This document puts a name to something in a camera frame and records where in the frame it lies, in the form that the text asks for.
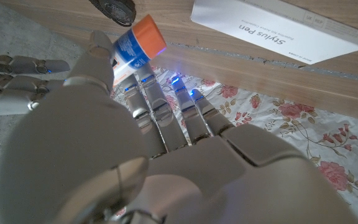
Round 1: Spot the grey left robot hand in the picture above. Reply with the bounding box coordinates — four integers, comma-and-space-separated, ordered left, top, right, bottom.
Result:
0, 30, 358, 224

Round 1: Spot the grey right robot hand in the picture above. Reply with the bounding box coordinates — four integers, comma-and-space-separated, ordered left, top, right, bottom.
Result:
0, 48, 71, 116

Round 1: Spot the orange blue white glue stick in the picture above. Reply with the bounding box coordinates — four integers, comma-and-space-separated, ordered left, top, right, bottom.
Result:
111, 28, 150, 88

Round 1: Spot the orange glue stick cap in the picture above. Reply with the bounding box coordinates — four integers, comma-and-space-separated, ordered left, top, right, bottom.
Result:
131, 14, 168, 60

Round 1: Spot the floral backdrop cloth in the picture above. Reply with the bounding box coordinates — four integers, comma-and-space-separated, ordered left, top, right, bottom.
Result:
110, 67, 358, 224

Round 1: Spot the flat white cardboard box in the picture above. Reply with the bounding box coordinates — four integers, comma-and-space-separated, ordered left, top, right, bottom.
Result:
190, 0, 358, 65

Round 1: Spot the black round case with strap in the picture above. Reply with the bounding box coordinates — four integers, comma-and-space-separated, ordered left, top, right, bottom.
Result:
88, 0, 137, 27

